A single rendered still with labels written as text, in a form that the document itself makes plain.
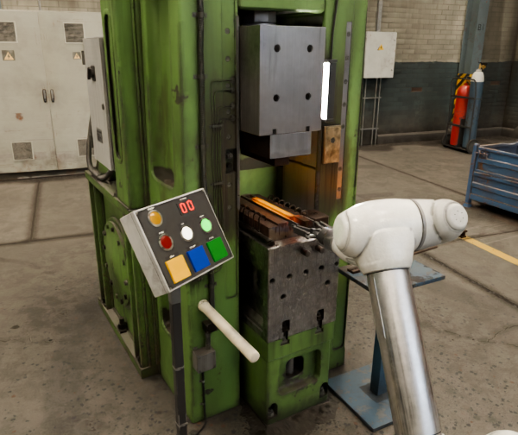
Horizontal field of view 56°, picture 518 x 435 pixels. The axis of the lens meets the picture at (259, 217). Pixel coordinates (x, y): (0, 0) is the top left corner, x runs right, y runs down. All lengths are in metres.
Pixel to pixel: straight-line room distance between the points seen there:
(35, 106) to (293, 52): 5.43
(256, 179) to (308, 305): 0.71
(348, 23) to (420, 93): 7.65
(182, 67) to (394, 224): 1.05
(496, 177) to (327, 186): 3.60
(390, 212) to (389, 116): 8.39
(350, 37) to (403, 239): 1.31
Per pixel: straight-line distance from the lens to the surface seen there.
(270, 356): 2.26
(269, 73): 1.91
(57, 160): 7.18
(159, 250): 1.60
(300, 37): 1.98
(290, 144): 2.00
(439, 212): 1.24
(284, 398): 2.46
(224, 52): 1.98
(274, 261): 2.04
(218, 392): 2.49
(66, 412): 2.74
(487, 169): 5.83
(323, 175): 2.32
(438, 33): 10.03
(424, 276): 2.40
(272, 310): 2.14
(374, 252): 1.17
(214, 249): 1.74
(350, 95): 2.35
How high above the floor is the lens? 1.69
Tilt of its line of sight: 19 degrees down
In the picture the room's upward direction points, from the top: straight up
